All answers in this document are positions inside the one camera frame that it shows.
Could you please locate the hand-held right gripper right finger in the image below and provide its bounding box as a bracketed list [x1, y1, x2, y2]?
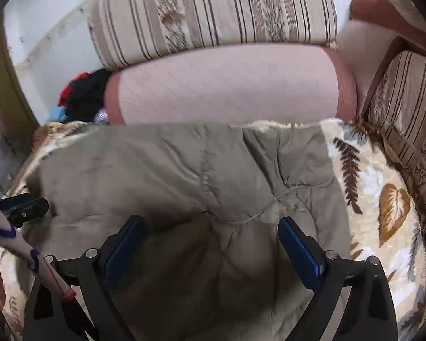
[277, 217, 400, 341]

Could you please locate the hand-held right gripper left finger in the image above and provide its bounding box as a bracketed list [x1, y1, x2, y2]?
[23, 215, 146, 341]

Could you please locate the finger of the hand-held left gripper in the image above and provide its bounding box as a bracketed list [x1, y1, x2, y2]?
[0, 193, 32, 209]
[5, 197, 49, 227]

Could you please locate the olive quilted hooded jacket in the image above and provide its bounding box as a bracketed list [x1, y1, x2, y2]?
[21, 122, 352, 341]

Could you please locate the light blue garment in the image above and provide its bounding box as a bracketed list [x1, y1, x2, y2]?
[46, 107, 69, 123]

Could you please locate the leaf print fleece blanket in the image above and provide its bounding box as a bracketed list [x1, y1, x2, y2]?
[0, 119, 426, 341]

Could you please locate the red garment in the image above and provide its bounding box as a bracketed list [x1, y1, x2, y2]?
[59, 72, 93, 109]

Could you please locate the black garment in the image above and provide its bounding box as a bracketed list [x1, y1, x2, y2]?
[69, 69, 111, 121]

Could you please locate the striped sofa side cushion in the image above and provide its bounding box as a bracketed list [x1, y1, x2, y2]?
[360, 37, 426, 256]

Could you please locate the pink bolster cushion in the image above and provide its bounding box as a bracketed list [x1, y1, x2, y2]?
[105, 43, 357, 126]
[335, 0, 426, 91]

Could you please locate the striped floral sofa cushion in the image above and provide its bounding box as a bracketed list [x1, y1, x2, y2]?
[88, 0, 338, 72]

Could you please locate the white cloth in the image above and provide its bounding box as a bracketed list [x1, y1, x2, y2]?
[381, 0, 426, 39]

